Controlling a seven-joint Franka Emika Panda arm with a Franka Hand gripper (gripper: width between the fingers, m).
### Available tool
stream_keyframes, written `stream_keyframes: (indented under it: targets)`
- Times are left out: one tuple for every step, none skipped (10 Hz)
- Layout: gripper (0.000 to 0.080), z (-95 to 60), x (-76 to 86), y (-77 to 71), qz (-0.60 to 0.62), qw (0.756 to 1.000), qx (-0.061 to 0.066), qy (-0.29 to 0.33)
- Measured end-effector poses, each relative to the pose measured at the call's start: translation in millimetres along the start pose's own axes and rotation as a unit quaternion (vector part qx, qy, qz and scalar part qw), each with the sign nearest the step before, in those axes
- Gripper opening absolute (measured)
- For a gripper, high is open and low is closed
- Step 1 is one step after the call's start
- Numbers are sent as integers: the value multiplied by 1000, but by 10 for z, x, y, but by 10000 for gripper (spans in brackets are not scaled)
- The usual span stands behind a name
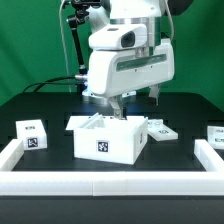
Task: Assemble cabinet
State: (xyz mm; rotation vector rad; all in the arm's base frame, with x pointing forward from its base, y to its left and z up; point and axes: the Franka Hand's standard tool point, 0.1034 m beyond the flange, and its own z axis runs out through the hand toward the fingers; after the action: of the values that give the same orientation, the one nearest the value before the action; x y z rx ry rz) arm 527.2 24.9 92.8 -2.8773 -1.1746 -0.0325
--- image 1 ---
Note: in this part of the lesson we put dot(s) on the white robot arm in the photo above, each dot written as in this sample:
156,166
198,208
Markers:
147,12

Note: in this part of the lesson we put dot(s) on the white cabinet top block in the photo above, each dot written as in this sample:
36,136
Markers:
32,133

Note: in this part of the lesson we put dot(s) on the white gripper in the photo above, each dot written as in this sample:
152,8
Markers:
112,73

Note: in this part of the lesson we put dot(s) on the white cabinet door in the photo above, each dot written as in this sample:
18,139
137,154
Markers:
159,131
215,137

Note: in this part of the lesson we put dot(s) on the white u-shaped obstacle frame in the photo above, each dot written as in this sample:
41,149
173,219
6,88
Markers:
122,183

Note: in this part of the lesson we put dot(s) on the white cabinet body box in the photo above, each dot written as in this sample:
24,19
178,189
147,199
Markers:
105,138

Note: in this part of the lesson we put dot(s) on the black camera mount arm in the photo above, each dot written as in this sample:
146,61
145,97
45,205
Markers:
79,17

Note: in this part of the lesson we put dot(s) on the white marker base plate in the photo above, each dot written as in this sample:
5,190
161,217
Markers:
77,121

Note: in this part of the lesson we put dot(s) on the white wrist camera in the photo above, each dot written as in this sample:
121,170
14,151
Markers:
119,37

